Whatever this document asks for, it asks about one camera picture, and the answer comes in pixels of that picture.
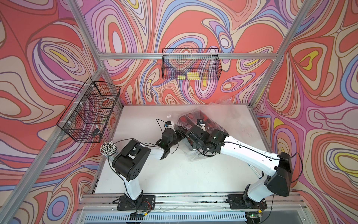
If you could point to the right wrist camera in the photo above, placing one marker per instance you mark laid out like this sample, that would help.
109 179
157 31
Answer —
200 123

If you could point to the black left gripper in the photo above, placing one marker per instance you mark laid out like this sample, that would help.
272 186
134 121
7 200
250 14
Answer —
177 133

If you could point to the clear plastic vacuum bag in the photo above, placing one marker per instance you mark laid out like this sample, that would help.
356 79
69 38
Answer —
222 114

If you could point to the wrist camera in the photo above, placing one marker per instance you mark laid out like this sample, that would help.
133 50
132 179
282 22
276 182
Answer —
169 125
200 123

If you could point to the bundle of rods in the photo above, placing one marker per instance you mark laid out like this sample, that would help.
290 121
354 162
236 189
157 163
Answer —
109 150

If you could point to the red black plaid shirt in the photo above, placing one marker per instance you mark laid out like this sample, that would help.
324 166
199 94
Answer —
193 117

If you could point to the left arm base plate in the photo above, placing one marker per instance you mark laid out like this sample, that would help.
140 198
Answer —
142 203

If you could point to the black wire basket back wall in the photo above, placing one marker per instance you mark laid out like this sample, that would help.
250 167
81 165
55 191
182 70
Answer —
180 61

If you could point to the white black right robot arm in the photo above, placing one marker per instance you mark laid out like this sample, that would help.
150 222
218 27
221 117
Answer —
277 169

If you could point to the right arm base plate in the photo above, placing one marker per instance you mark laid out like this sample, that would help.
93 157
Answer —
237 202

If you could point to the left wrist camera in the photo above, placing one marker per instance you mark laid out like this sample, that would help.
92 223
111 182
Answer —
169 125

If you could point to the black wire basket left wall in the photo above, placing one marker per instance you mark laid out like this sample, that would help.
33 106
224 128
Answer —
85 119

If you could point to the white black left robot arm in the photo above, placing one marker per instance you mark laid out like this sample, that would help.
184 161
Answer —
129 162

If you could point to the yellow block in basket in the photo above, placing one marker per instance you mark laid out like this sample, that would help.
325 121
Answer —
189 76

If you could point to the black wire basket wall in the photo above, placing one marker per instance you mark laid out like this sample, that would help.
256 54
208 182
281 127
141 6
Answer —
180 61
85 119

